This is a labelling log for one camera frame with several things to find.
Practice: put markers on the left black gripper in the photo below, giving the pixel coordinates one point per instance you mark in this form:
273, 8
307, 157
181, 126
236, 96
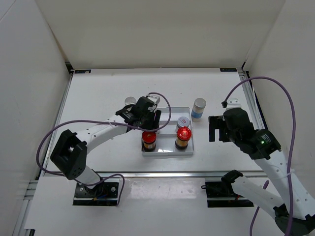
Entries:
153, 124

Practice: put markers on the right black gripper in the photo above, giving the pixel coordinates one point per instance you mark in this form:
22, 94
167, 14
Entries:
216, 123

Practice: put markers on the red-lid chili sauce jar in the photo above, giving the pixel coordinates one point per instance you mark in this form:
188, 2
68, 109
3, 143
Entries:
184, 134
149, 141

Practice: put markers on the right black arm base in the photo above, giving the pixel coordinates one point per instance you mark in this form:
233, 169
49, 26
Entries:
220, 194

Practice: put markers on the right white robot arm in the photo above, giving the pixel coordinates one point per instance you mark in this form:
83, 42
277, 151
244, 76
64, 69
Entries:
293, 208

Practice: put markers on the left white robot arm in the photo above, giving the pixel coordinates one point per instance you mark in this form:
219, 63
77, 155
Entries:
70, 152

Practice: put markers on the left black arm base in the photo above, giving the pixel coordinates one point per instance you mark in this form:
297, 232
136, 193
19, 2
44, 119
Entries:
107, 195

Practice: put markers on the right tall silver-capped shaker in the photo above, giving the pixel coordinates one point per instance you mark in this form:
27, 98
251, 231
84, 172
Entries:
198, 109

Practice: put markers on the tall silver-capped shaker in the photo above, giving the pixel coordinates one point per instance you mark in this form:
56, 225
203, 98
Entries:
198, 109
130, 101

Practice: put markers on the white divided organizer tray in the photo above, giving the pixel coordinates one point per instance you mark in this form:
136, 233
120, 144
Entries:
165, 142

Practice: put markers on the left tall silver-capped shaker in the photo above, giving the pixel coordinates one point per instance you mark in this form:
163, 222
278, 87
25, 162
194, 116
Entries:
130, 101

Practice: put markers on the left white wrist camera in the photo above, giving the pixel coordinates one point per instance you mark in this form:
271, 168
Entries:
154, 98

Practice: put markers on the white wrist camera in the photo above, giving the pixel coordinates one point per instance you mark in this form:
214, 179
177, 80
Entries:
233, 103
154, 98

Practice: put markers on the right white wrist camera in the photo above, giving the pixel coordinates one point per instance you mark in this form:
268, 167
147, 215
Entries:
233, 103

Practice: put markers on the aluminium right rail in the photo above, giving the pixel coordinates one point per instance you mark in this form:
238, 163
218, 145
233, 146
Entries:
254, 106

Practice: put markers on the aluminium rail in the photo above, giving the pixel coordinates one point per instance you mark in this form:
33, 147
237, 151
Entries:
254, 106
19, 229
200, 174

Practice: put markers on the aluminium front rail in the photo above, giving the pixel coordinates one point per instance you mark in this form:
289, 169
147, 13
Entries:
200, 174

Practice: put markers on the aluminium left rail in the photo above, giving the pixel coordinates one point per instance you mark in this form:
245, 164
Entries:
19, 229

